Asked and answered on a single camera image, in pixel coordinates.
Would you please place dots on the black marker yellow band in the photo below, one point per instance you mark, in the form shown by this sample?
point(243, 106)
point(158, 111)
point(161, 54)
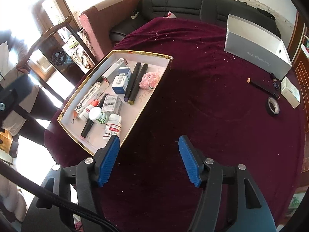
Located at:
point(100, 81)

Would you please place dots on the small dark pen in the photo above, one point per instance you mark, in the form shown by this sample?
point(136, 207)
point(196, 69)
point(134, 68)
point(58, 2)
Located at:
point(275, 82)

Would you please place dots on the black tape roll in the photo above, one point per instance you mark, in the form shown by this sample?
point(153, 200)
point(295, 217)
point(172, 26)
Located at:
point(272, 106)

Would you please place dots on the maroon armchair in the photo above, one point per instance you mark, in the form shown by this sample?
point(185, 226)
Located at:
point(99, 19)

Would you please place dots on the grey cardboard box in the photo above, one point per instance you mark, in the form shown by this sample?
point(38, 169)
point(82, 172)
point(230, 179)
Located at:
point(257, 45)

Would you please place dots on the black marker yellow cap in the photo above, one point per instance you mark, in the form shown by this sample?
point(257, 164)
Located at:
point(135, 88)

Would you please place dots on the white green pill bottle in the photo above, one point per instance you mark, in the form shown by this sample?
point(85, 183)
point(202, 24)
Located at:
point(97, 115)

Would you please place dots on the grey foil medicine box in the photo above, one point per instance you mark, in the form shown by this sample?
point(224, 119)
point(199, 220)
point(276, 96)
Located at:
point(112, 105)

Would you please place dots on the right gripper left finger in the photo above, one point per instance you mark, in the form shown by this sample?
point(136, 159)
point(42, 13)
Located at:
point(88, 174)

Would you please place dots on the wooden chair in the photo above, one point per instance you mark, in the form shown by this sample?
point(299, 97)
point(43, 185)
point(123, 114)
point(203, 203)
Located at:
point(57, 56)

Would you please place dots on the maroon bed cover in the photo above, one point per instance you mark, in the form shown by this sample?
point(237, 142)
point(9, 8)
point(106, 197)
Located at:
point(205, 96)

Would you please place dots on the black marker tan cap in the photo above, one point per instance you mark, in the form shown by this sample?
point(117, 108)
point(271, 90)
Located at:
point(272, 94)

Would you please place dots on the long white medicine box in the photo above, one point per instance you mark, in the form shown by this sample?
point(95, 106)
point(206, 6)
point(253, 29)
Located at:
point(93, 94)

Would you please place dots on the black leather sofa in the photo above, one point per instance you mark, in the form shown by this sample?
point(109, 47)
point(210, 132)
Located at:
point(213, 12)

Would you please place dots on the white gold-edged tray box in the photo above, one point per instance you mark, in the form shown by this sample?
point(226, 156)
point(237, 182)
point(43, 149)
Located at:
point(129, 113)

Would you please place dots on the grey red medicine box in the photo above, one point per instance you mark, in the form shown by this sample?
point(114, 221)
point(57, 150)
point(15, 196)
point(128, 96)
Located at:
point(111, 72)

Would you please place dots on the small white carton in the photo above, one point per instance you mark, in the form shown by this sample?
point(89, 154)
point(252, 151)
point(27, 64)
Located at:
point(290, 92)

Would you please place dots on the black marker purple caps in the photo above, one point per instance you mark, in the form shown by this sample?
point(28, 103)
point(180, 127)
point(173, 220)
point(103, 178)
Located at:
point(131, 81)

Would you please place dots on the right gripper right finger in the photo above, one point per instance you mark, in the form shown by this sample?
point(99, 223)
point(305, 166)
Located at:
point(248, 207)

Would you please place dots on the black marker pink cap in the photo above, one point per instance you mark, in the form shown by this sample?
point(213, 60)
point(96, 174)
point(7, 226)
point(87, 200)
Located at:
point(90, 123)

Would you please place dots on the blue white medicine box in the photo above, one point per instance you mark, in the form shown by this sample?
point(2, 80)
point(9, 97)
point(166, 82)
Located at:
point(121, 80)

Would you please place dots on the pink plush toy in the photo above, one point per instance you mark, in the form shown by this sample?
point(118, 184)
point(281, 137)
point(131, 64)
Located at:
point(149, 81)

